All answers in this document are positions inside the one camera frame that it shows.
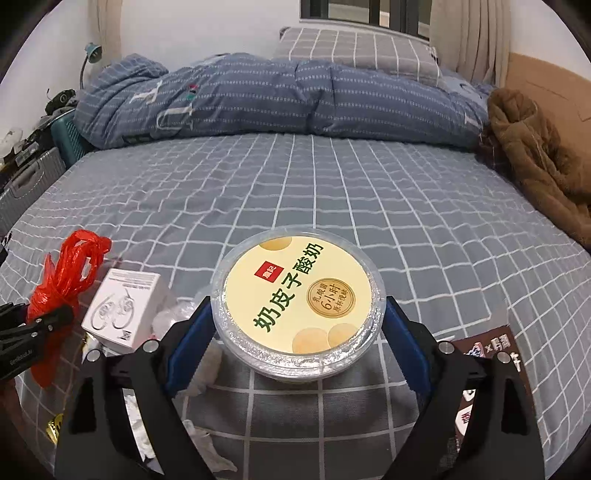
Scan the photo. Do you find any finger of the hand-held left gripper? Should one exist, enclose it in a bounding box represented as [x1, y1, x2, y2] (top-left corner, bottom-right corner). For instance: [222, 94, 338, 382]
[0, 339, 48, 382]
[0, 302, 75, 344]

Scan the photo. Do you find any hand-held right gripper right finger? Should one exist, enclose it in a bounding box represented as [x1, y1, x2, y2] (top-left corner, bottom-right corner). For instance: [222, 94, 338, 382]
[383, 295, 548, 480]

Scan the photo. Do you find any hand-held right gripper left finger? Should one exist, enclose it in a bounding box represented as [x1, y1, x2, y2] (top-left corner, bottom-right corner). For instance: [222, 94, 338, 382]
[54, 295, 222, 480]

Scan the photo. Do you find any red plastic bag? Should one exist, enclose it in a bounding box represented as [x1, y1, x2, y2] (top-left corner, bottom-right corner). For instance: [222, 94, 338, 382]
[27, 229, 113, 388]

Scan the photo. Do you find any yellow snack packet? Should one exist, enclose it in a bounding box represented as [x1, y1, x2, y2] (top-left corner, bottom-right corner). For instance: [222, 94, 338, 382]
[44, 412, 66, 447]

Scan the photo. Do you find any brown printed drink carton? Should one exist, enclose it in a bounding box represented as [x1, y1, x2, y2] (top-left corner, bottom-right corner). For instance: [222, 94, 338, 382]
[454, 323, 526, 445]

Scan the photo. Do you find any white tissue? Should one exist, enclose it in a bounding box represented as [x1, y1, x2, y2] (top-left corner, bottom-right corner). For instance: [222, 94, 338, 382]
[121, 387, 156, 462]
[181, 419, 239, 472]
[179, 340, 225, 398]

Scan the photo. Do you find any crumpled clear plastic wrap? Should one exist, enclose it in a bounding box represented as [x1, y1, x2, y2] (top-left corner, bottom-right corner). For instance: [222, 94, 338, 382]
[151, 298, 205, 341]

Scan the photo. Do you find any white earphone box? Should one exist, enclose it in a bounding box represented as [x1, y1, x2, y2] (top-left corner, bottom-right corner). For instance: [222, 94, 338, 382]
[81, 269, 169, 355]

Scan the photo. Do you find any grey suitcase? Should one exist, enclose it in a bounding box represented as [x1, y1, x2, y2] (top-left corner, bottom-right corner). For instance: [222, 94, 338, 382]
[0, 147, 68, 239]

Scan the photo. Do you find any grey checked bed sheet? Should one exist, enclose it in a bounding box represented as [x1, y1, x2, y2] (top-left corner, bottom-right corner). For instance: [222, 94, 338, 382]
[0, 130, 591, 480]

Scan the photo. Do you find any dark clutter pile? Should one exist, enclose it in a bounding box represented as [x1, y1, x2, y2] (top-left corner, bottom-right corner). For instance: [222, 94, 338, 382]
[0, 87, 78, 168]

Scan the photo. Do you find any brown fleece coat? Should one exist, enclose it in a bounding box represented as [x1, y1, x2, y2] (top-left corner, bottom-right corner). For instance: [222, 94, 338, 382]
[480, 88, 591, 254]

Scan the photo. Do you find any blue striped quilt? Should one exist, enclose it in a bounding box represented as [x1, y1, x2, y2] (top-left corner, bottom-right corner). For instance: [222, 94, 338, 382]
[74, 53, 497, 149]

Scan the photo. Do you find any teal desk lamp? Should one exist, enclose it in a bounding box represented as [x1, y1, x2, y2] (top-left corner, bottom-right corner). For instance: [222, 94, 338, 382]
[78, 41, 108, 95]

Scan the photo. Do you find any grey checked pillow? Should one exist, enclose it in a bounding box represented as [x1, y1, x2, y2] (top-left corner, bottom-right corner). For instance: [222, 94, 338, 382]
[274, 27, 443, 87]

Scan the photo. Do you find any brown cardboard panel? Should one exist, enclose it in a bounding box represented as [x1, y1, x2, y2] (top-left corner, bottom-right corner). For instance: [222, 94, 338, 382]
[501, 52, 591, 139]

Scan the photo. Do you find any beige curtain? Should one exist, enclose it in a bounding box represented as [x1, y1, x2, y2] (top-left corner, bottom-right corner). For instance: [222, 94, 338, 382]
[429, 0, 514, 89]

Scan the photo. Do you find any dark window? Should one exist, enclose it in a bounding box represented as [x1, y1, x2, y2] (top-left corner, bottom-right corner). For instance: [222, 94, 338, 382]
[299, 0, 432, 45]

